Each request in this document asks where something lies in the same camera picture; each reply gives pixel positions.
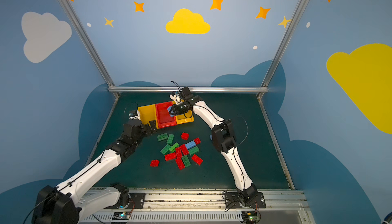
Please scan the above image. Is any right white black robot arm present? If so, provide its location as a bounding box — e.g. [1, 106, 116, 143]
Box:
[168, 87, 258, 207]

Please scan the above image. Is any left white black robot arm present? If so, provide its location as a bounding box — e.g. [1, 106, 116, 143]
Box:
[30, 119, 157, 224]

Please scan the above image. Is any right yellow plastic bin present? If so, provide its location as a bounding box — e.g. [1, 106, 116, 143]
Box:
[174, 101, 194, 125]

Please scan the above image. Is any yellow plastic bin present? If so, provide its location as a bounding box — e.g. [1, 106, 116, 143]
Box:
[174, 101, 194, 125]
[138, 104, 159, 129]

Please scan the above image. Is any green lego brick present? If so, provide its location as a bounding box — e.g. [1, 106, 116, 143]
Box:
[157, 133, 168, 141]
[182, 155, 191, 168]
[188, 146, 200, 155]
[169, 143, 179, 153]
[166, 134, 174, 145]
[160, 144, 171, 155]

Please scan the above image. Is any left yellow plastic bin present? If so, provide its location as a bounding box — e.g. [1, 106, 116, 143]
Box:
[138, 104, 159, 129]

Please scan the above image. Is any red plastic bin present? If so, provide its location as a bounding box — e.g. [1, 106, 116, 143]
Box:
[155, 102, 177, 129]

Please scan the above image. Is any left green circuit board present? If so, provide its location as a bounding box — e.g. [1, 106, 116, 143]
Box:
[112, 212, 131, 221]

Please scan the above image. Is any green circuit board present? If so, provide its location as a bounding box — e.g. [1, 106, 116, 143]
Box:
[112, 212, 131, 221]
[241, 211, 260, 224]

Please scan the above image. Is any right green circuit board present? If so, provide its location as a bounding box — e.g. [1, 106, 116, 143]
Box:
[241, 211, 260, 224]

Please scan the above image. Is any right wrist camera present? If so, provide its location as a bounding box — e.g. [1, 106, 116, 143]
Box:
[169, 92, 182, 104]

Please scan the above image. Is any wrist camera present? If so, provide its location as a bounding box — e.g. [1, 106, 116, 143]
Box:
[169, 92, 182, 104]
[129, 110, 140, 120]

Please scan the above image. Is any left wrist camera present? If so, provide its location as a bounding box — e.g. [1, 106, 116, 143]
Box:
[129, 110, 140, 120]

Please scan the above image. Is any aluminium frame back bar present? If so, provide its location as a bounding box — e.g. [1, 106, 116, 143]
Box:
[108, 86, 268, 93]

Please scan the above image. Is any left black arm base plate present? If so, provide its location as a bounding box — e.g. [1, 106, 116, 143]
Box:
[108, 192, 146, 210]

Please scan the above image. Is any aluminium frame right post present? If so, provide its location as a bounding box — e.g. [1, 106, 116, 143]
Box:
[257, 0, 310, 101]

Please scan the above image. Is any aluminium frame post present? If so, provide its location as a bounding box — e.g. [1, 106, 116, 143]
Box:
[257, 0, 310, 101]
[58, 0, 115, 88]

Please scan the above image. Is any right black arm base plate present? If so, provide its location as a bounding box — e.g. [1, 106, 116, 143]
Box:
[222, 191, 266, 210]

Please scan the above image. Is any aluminium frame left post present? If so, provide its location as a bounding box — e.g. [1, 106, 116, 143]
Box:
[58, 0, 115, 88]

